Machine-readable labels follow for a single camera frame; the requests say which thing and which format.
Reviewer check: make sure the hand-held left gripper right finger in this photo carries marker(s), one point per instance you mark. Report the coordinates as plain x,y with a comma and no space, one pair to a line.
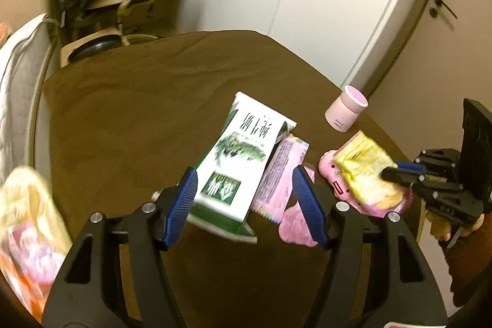
309,209

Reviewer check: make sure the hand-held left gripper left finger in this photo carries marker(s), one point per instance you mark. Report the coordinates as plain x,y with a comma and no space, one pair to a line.
180,209

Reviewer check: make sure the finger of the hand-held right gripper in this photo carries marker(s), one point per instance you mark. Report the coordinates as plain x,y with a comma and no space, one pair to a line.
396,175
411,167

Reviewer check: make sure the yellow pink wrapper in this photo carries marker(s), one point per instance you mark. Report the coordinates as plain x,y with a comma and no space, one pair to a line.
361,162

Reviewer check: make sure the green white snack packet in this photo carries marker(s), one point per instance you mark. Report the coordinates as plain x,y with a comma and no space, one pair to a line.
238,159

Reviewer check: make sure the cartoon print tissue packet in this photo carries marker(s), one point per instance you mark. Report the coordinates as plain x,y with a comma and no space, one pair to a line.
34,255

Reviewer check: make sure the yellow plastic bag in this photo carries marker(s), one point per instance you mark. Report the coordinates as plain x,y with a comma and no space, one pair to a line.
27,197

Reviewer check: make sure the person's right forearm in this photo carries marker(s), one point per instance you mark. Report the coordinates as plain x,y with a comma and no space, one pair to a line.
469,266

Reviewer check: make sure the person's right hand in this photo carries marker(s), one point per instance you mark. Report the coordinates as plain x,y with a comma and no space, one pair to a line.
440,226

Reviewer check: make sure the long pink wrapper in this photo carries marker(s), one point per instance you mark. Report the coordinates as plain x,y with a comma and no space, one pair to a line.
280,174

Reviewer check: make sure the pink plastic toy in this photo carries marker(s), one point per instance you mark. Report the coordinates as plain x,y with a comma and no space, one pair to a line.
329,166

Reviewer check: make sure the pink cup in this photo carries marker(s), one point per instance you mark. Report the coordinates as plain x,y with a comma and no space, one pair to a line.
344,111

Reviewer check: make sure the beige door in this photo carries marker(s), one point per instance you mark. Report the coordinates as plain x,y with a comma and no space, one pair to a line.
434,74

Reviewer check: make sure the black door lock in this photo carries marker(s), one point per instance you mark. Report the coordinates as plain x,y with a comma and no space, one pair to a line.
433,12

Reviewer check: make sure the black round disc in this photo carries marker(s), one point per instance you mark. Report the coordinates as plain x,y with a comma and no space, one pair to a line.
94,48

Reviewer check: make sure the cardboard box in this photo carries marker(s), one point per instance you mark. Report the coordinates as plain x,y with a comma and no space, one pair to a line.
138,20

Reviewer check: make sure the beige chair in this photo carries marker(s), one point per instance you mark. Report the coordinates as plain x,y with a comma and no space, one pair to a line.
115,5

